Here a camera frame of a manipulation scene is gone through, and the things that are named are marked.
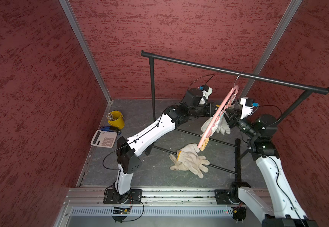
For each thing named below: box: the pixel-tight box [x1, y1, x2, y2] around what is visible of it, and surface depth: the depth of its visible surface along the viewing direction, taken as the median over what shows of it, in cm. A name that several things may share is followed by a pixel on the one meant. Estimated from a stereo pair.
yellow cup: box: [107, 110, 126, 130], surface depth 99 cm
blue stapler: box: [99, 125, 122, 136], surface depth 99 cm
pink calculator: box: [90, 129, 118, 149], surface depth 97 cm
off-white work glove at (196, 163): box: [178, 143, 210, 179], surface depth 86 cm
